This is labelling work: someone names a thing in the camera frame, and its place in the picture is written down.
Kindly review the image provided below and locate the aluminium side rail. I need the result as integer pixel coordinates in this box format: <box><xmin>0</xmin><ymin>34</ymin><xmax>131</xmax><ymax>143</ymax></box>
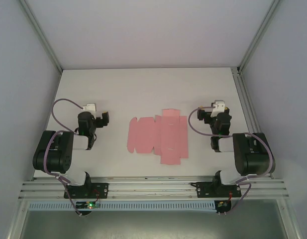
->
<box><xmin>231</xmin><ymin>67</ymin><xmax>273</xmax><ymax>179</ymax></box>

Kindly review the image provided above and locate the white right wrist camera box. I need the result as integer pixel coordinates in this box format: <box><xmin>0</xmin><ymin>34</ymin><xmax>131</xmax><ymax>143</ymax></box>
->
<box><xmin>210</xmin><ymin>99</ymin><xmax>226</xmax><ymax>118</ymax></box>

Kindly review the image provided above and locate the circuit board with green light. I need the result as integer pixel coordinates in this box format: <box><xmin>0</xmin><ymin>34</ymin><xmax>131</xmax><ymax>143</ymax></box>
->
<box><xmin>77</xmin><ymin>201</ymin><xmax>101</xmax><ymax>210</ymax></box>

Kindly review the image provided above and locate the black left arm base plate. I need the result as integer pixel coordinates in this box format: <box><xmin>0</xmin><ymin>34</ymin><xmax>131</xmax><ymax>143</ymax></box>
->
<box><xmin>63</xmin><ymin>182</ymin><xmax>109</xmax><ymax>200</ymax></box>

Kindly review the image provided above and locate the white slotted cable duct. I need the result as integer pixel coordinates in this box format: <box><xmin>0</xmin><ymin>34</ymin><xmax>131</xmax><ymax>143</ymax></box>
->
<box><xmin>28</xmin><ymin>201</ymin><xmax>216</xmax><ymax>213</ymax></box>

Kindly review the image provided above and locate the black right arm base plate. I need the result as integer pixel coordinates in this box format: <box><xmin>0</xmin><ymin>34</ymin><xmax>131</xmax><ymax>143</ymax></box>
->
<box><xmin>190</xmin><ymin>181</ymin><xmax>242</xmax><ymax>199</ymax></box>

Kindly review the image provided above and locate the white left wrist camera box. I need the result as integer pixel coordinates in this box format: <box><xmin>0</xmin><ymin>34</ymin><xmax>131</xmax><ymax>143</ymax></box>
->
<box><xmin>81</xmin><ymin>103</ymin><xmax>97</xmax><ymax>113</ymax></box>

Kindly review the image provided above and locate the aluminium frame post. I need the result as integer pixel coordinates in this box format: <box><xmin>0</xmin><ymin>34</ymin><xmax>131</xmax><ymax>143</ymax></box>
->
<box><xmin>236</xmin><ymin>0</ymin><xmax>285</xmax><ymax>75</ymax></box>
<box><xmin>18</xmin><ymin>0</ymin><xmax>63</xmax><ymax>73</ymax></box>

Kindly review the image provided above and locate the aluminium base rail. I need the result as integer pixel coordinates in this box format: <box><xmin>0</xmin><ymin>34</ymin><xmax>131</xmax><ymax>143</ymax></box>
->
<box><xmin>18</xmin><ymin>175</ymin><xmax>290</xmax><ymax>200</ymax></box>

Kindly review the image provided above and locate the pink paper box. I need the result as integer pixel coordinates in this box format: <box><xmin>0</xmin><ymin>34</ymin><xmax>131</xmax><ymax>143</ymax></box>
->
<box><xmin>126</xmin><ymin>109</ymin><xmax>189</xmax><ymax>165</ymax></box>

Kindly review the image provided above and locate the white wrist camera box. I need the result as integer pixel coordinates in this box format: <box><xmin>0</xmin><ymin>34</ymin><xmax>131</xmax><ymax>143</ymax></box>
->
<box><xmin>210</xmin><ymin>99</ymin><xmax>226</xmax><ymax>118</ymax></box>
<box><xmin>81</xmin><ymin>103</ymin><xmax>97</xmax><ymax>113</ymax></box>

